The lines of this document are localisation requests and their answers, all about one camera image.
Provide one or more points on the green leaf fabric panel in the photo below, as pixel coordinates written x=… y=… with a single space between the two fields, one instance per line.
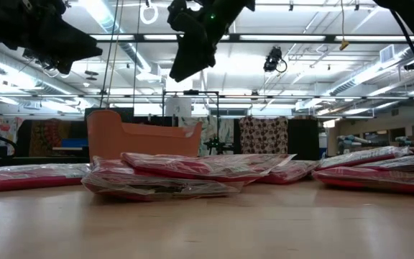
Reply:
x=210 y=129

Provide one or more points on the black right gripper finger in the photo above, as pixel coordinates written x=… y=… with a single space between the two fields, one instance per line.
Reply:
x=183 y=16
x=194 y=57

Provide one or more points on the red orange patterned fabric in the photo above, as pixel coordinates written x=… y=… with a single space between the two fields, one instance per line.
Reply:
x=49 y=135

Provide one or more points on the black tripod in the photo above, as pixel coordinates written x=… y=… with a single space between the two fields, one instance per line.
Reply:
x=216 y=145

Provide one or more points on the orange plastic basket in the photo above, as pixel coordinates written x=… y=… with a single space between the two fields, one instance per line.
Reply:
x=138 y=138

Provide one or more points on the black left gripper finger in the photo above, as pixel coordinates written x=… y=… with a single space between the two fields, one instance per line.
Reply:
x=70 y=45
x=64 y=66

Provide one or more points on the brown dotted fabric panel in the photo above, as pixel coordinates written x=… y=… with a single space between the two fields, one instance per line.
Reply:
x=262 y=135

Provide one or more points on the black metal frame stand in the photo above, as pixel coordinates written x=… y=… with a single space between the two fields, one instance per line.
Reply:
x=217 y=118

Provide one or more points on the red popcorn bag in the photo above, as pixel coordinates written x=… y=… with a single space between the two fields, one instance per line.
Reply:
x=31 y=180
x=289 y=172
x=372 y=181
x=192 y=167
x=361 y=156
x=138 y=187
x=408 y=163

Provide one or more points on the white paper sheet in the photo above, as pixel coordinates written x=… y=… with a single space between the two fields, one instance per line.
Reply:
x=178 y=107

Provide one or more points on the floral fabric panel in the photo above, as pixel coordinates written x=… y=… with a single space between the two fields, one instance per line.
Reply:
x=2 y=131

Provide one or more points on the black fabric panel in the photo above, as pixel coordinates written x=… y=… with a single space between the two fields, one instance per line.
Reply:
x=303 y=138

